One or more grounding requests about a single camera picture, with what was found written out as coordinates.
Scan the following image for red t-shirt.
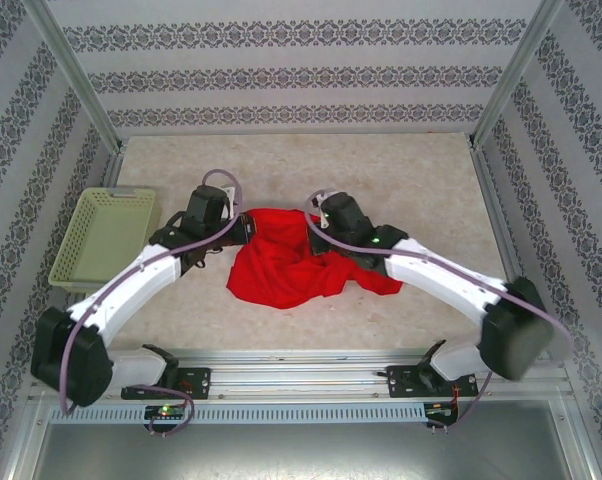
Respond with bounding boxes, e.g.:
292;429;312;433
225;207;405;311

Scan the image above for pale green perforated plastic basket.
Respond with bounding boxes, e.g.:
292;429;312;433
48;185;163;294

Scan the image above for small circuit board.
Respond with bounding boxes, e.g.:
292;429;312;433
144;404;188;421
424;401;458;419

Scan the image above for grey metal sheet panel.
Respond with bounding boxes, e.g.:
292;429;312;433
28;422;595;480

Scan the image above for aluminium mounting rail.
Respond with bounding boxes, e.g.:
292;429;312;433
29;348;568;401

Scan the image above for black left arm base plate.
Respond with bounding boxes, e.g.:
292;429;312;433
120;367;212;401

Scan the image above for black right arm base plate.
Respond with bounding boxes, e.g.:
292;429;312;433
388;363;480;400

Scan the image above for aluminium frame post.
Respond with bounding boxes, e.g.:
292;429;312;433
23;0;127;154
469;0;566;151

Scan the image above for slotted grey cable duct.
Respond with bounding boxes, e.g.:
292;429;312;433
48;403;427;424

